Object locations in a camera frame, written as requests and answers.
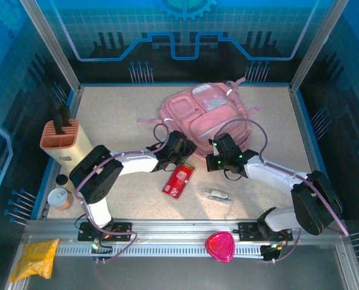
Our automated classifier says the red snack packet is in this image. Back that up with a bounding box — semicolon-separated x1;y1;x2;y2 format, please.
162;163;197;199

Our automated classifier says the pink backpack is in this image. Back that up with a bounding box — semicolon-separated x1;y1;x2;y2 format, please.
136;77;263;160

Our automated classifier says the small clear plastic bag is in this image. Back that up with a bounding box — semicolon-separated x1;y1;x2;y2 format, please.
202;185;233;202

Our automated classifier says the yellow plastic bag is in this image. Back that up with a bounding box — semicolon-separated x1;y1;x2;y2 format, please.
9;237;61;283

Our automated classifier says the pink triangular container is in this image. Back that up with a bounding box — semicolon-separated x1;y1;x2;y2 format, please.
205;231;236;263

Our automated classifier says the cream knife block orange top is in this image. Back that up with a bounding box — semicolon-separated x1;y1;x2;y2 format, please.
39;118;95;172

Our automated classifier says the small jar black lid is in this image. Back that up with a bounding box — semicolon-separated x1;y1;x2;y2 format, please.
55;174;74;191

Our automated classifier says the tin can pull tab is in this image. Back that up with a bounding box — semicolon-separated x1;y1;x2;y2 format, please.
47;187;75;211

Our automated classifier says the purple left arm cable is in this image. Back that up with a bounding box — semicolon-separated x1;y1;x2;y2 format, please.
75;122;171;264

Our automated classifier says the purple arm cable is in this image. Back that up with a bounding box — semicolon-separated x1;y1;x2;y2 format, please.
75;122;171;264
215;118;349;264

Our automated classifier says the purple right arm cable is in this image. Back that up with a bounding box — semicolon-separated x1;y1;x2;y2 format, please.
215;118;349;264

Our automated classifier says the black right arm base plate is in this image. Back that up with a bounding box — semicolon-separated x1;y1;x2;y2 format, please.
238;222;293;242

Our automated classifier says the aluminium mounting rail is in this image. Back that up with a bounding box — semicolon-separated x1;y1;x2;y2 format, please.
22;219;348;246

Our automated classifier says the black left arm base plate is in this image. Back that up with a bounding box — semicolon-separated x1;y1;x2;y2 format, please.
77;222;133;242

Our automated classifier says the white slotted cable duct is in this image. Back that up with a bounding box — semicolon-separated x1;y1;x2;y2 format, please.
57;243;264;257

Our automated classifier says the black handled knife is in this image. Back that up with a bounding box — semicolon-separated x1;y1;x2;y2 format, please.
52;102;65;134
60;105;72;127

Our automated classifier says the aluminium frame post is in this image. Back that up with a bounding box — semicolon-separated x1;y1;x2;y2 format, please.
290;0;349;91
19;0;81;93

